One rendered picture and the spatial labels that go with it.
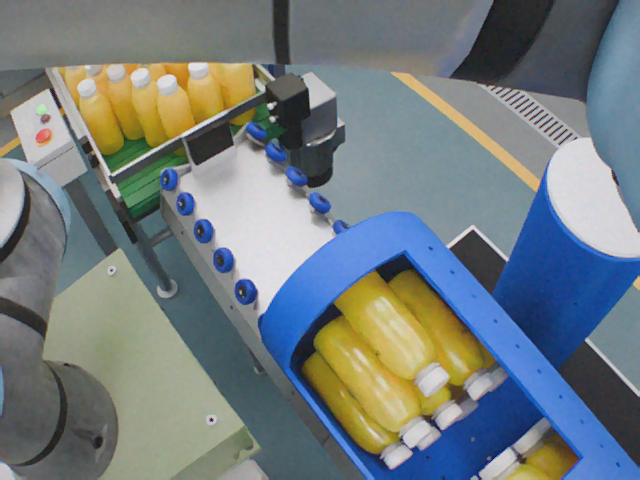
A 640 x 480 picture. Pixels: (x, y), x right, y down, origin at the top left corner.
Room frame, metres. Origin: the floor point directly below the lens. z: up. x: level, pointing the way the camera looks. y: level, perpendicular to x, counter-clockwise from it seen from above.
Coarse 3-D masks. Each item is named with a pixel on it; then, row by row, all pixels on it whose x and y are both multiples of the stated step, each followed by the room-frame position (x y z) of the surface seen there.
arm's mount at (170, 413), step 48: (96, 288) 0.32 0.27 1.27; (144, 288) 0.31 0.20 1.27; (48, 336) 0.26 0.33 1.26; (96, 336) 0.25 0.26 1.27; (144, 336) 0.25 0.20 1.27; (144, 384) 0.19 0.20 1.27; (192, 384) 0.19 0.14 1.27; (144, 432) 0.14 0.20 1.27; (192, 432) 0.14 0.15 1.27; (240, 432) 0.14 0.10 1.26
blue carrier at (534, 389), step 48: (336, 240) 0.38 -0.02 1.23; (384, 240) 0.37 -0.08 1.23; (432, 240) 0.39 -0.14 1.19; (288, 288) 0.34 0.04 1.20; (336, 288) 0.32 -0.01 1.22; (480, 288) 0.32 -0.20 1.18; (288, 336) 0.29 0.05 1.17; (480, 336) 0.24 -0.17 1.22; (528, 384) 0.17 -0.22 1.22; (336, 432) 0.17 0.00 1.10; (480, 432) 0.17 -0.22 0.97; (576, 432) 0.10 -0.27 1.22
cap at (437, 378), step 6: (432, 372) 0.22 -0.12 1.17; (438, 372) 0.22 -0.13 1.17; (444, 372) 0.22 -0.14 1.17; (426, 378) 0.21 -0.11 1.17; (432, 378) 0.21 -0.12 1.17; (438, 378) 0.21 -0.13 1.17; (444, 378) 0.21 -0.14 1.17; (420, 384) 0.21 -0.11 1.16; (426, 384) 0.21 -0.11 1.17; (432, 384) 0.20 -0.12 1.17; (438, 384) 0.20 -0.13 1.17; (444, 384) 0.21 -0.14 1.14; (420, 390) 0.21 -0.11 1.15; (426, 390) 0.20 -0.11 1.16; (432, 390) 0.20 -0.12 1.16; (426, 396) 0.20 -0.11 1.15
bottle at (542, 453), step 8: (536, 448) 0.11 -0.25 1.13; (544, 448) 0.10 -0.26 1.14; (552, 448) 0.10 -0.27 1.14; (560, 448) 0.10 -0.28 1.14; (528, 456) 0.10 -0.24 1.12; (536, 456) 0.10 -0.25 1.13; (544, 456) 0.09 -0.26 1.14; (552, 456) 0.09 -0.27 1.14; (560, 456) 0.09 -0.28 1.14; (568, 456) 0.09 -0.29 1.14; (536, 464) 0.09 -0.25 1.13; (544, 464) 0.08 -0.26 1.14; (552, 464) 0.08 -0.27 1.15; (560, 464) 0.08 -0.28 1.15; (568, 464) 0.07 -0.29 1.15; (552, 472) 0.07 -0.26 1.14; (560, 472) 0.07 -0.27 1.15
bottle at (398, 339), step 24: (360, 288) 0.34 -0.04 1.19; (384, 288) 0.34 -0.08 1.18; (360, 312) 0.31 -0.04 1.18; (384, 312) 0.30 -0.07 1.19; (408, 312) 0.30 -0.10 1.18; (360, 336) 0.29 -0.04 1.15; (384, 336) 0.27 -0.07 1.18; (408, 336) 0.26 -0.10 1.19; (384, 360) 0.25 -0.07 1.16; (408, 360) 0.24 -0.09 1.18; (432, 360) 0.24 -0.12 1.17
